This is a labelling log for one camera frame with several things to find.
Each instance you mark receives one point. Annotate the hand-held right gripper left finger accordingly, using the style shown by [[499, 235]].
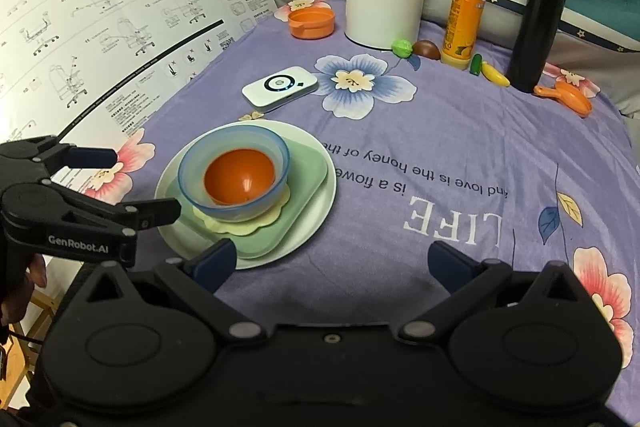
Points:
[[215, 259]]

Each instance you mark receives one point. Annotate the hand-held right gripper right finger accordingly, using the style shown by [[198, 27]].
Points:
[[448, 264]]

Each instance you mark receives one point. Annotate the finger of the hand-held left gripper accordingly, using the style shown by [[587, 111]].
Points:
[[150, 213], [95, 158]]

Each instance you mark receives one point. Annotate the yellow flower-shaped plate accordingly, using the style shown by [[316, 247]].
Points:
[[240, 228]]

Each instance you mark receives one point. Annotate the blue transparent bowl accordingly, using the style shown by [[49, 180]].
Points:
[[235, 213]]

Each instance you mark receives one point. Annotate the clear plastic bowl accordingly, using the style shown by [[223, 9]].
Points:
[[195, 177]]

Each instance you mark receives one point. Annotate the orange bowl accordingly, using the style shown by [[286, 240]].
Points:
[[240, 177]]

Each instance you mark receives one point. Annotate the white round plate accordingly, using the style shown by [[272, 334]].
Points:
[[310, 227]]

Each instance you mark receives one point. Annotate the green square plate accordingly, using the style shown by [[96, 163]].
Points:
[[305, 167]]

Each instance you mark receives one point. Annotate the person's left hand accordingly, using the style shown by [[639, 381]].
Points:
[[36, 272]]

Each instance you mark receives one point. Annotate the wooden stool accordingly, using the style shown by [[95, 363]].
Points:
[[37, 304]]

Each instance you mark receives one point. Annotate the purple floral tablecloth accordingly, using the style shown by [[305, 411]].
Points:
[[450, 147]]

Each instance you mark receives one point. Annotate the white printed instruction sheet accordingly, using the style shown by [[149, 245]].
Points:
[[100, 7]]

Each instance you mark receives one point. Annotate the white remote device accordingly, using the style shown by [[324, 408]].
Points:
[[277, 87]]

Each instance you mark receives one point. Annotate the yellow toy banana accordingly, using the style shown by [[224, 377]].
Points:
[[495, 75]]

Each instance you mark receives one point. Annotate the green toy cucumber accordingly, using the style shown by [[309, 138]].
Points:
[[475, 64]]

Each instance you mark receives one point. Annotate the orange toy pan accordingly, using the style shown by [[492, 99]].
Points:
[[575, 102]]

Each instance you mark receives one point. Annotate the brown toy fruit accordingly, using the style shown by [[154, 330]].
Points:
[[427, 49]]

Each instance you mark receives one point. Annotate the green toy fruit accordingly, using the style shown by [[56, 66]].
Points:
[[401, 48]]

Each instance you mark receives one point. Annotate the orange toy pot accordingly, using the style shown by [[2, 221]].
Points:
[[310, 24]]

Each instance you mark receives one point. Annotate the black thermos bottle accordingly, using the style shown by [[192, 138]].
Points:
[[537, 27]]

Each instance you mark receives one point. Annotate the yellow orange detergent bottle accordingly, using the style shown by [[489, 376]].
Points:
[[465, 7]]

